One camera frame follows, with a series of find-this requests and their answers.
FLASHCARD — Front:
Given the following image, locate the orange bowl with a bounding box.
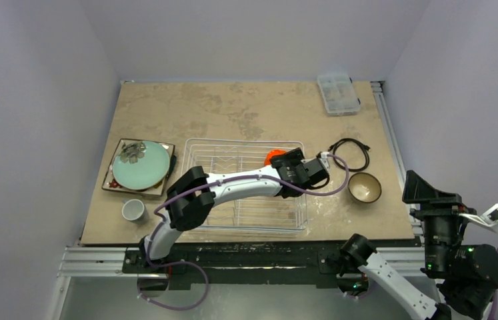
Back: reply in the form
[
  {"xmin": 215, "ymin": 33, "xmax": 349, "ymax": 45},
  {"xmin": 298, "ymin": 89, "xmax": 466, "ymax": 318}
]
[{"xmin": 264, "ymin": 149, "xmax": 287, "ymax": 168}]

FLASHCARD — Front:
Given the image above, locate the brown bowl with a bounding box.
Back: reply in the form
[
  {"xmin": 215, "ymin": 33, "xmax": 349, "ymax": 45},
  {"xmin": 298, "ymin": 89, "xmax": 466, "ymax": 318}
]
[{"xmin": 348, "ymin": 172, "xmax": 382, "ymax": 203}]

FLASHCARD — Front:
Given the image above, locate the grey coffee mug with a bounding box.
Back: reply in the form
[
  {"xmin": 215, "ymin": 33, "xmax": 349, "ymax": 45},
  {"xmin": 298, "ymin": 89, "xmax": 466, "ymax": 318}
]
[{"xmin": 121, "ymin": 199, "xmax": 147, "ymax": 223}]

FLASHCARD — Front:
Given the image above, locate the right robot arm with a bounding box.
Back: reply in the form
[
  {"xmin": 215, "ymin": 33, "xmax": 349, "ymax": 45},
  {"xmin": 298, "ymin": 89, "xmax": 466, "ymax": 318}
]
[{"xmin": 339, "ymin": 170, "xmax": 498, "ymax": 319}]

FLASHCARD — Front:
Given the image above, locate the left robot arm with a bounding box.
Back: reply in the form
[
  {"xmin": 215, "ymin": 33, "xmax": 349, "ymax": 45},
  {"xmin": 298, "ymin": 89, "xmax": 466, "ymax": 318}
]
[{"xmin": 139, "ymin": 148, "xmax": 330, "ymax": 273}]

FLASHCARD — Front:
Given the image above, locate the clear plastic organizer box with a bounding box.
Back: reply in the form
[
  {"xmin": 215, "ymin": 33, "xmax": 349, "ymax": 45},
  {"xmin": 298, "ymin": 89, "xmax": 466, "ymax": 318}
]
[{"xmin": 317, "ymin": 73, "xmax": 361, "ymax": 117}]

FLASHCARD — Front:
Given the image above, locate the light green round plate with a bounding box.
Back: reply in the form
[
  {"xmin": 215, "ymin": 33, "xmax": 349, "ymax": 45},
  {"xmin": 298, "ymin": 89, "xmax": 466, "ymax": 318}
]
[{"xmin": 112, "ymin": 141, "xmax": 171, "ymax": 191}]

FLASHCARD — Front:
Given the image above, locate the square patterned plate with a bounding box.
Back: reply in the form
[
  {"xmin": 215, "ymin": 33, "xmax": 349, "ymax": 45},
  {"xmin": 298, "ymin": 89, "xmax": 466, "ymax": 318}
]
[{"xmin": 101, "ymin": 139, "xmax": 176, "ymax": 198}]

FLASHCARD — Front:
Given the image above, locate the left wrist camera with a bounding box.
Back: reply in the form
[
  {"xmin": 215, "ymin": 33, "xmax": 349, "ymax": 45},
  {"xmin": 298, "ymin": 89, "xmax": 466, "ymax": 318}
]
[{"xmin": 316, "ymin": 151, "xmax": 330, "ymax": 170}]

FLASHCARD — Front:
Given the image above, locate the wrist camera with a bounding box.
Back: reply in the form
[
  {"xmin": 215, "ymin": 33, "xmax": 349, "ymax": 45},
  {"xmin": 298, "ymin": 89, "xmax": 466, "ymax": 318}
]
[
  {"xmin": 459, "ymin": 203, "xmax": 498, "ymax": 233},
  {"xmin": 316, "ymin": 151, "xmax": 330, "ymax": 170}
]

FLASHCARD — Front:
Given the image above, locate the black coiled cable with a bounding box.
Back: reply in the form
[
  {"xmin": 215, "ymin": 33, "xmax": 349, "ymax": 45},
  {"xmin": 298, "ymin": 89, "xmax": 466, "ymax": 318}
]
[{"xmin": 328, "ymin": 137, "xmax": 371, "ymax": 173}]

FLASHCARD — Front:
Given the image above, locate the white wire dish rack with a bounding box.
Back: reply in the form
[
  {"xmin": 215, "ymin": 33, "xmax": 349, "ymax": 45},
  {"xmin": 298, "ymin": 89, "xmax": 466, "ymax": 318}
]
[{"xmin": 181, "ymin": 138, "xmax": 307, "ymax": 233}]

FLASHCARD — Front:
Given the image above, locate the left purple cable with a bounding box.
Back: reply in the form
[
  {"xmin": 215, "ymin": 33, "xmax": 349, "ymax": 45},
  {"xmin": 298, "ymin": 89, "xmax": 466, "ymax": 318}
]
[{"xmin": 142, "ymin": 152, "xmax": 351, "ymax": 270}]

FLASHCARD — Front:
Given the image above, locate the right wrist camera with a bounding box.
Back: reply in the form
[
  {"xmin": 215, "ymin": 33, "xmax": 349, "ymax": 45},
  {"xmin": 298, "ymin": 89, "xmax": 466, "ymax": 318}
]
[{"xmin": 459, "ymin": 203, "xmax": 498, "ymax": 233}]

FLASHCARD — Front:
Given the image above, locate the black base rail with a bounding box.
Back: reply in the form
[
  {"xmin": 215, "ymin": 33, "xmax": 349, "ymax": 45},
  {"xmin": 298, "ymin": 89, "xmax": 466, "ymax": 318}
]
[{"xmin": 123, "ymin": 240, "xmax": 387, "ymax": 293}]

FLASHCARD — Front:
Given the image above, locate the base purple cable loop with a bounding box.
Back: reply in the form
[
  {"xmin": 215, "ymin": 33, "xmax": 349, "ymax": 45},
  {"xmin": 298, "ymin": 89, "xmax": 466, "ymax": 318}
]
[{"xmin": 136, "ymin": 258, "xmax": 211, "ymax": 311}]

